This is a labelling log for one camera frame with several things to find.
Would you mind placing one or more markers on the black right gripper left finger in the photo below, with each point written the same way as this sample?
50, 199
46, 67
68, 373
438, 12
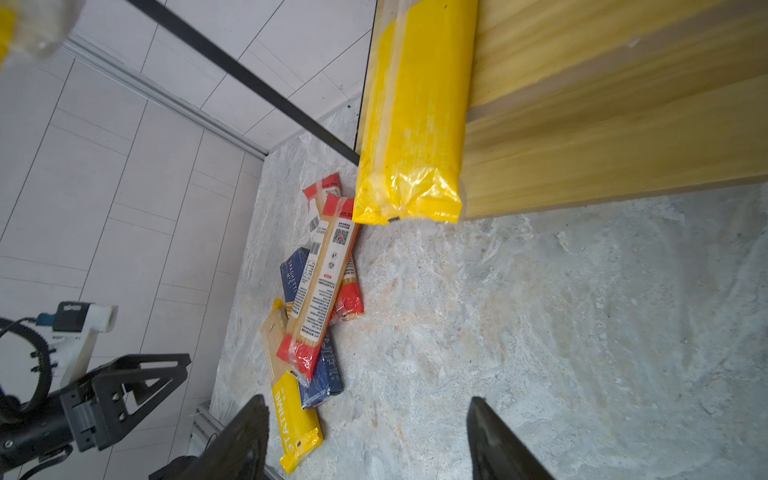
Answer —
238, 452

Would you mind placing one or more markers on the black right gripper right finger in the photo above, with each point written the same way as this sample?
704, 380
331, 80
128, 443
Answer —
496, 452

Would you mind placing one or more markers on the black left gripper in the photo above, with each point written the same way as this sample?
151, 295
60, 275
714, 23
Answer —
125, 391

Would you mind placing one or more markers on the yellow pastatime pasta pack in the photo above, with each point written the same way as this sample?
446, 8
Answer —
299, 430

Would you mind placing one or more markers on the red spaghetti pack top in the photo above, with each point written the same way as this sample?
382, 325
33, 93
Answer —
331, 246

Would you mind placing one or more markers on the red spaghetti pack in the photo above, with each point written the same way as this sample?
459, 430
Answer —
331, 246
349, 302

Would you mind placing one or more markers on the yellow kraft pasta pack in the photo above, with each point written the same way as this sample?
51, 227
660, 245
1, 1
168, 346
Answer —
416, 101

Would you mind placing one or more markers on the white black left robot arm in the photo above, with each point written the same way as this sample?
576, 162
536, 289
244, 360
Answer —
33, 357

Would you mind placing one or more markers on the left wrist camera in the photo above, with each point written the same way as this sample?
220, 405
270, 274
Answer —
71, 332

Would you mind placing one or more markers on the wooden shelf black metal frame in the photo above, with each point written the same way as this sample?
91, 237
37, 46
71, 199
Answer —
578, 102

